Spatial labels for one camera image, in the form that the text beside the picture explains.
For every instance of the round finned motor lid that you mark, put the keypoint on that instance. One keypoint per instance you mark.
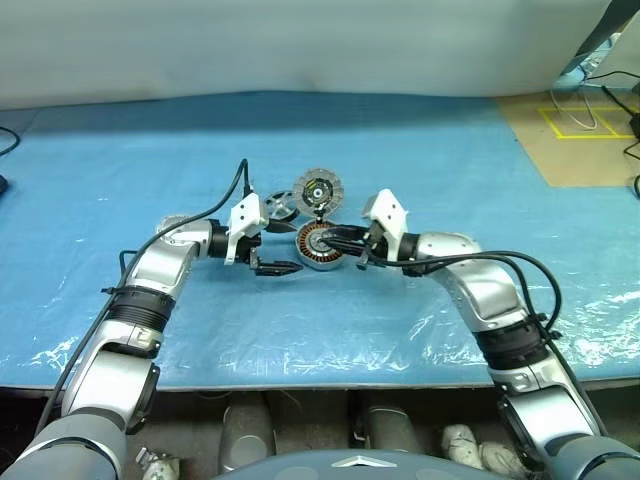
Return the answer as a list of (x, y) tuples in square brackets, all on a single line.
[(317, 190)]

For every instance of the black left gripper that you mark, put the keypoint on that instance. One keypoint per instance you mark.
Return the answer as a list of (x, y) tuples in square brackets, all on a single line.
[(246, 252)]

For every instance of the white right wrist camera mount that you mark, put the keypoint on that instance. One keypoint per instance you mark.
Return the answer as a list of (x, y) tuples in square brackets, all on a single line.
[(390, 210)]

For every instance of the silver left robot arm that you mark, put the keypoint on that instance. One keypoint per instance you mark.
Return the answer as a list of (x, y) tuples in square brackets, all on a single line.
[(150, 265)]

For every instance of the round motor housing copper windings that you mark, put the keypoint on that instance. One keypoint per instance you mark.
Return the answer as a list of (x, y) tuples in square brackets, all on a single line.
[(312, 260)]

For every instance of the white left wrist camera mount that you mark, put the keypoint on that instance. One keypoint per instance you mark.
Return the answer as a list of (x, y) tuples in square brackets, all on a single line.
[(245, 220)]

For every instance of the white shoe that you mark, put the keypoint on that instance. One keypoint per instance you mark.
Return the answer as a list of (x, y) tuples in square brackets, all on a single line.
[(460, 442), (500, 457)]

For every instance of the grey robot torso with logo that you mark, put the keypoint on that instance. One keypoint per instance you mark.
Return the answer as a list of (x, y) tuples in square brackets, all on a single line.
[(350, 465)]

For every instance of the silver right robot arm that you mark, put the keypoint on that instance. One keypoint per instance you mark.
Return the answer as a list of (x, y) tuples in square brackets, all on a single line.
[(475, 280)]

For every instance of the dark grey robot leg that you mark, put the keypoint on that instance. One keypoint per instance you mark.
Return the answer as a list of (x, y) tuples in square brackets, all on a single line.
[(390, 425), (247, 430)]

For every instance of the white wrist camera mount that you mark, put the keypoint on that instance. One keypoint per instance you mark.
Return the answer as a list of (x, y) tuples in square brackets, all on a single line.
[(245, 220), (390, 210)]

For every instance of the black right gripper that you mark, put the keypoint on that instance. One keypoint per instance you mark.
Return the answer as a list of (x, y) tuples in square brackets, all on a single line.
[(375, 246)]

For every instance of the cardboard sheet with yellow tape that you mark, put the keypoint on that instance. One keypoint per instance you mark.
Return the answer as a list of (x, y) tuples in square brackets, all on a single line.
[(550, 160)]

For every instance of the blue plastic table cover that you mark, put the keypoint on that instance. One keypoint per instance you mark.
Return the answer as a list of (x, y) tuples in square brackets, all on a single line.
[(350, 325)]

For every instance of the silver spoked rotor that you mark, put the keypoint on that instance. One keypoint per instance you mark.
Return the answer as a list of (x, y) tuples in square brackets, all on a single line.
[(280, 202)]

